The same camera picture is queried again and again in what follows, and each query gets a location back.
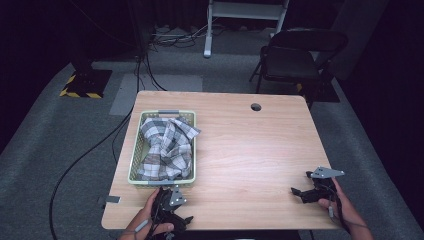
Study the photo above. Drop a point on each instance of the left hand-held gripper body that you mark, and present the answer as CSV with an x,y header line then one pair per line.
x,y
163,205

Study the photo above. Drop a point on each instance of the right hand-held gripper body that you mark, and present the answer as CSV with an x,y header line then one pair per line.
x,y
323,186

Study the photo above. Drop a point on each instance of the pale green plastic basket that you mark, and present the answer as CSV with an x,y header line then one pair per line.
x,y
134,163

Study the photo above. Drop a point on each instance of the grey white plaid cloth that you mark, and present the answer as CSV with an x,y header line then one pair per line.
x,y
166,150

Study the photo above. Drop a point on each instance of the person's left hand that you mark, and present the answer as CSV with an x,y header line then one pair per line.
x,y
145,216

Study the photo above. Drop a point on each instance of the person's right hand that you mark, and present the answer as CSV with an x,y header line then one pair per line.
x,y
346,208

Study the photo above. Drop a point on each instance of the black folding chair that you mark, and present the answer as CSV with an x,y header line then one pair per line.
x,y
290,63

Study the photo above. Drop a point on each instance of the black base with hazard stripes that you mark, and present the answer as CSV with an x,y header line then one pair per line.
x,y
88,83

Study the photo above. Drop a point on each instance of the grey leaning board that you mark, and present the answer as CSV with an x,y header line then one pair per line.
x,y
360,33

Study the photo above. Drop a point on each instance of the white metal stand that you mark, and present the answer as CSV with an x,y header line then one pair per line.
x,y
246,11

